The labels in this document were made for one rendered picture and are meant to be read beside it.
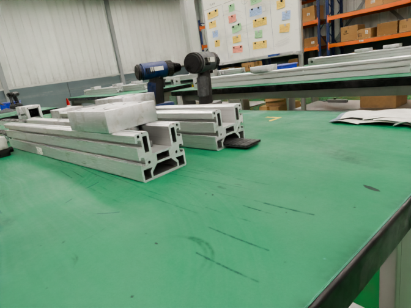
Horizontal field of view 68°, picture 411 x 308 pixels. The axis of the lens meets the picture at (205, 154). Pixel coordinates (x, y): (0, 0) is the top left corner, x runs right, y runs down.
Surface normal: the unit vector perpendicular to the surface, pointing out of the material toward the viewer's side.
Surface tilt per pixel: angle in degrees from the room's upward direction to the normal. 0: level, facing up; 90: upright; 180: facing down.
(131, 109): 90
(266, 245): 0
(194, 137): 90
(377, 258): 90
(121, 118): 90
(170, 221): 0
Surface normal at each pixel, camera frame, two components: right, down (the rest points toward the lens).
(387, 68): -0.72, 0.29
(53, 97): 0.65, 0.12
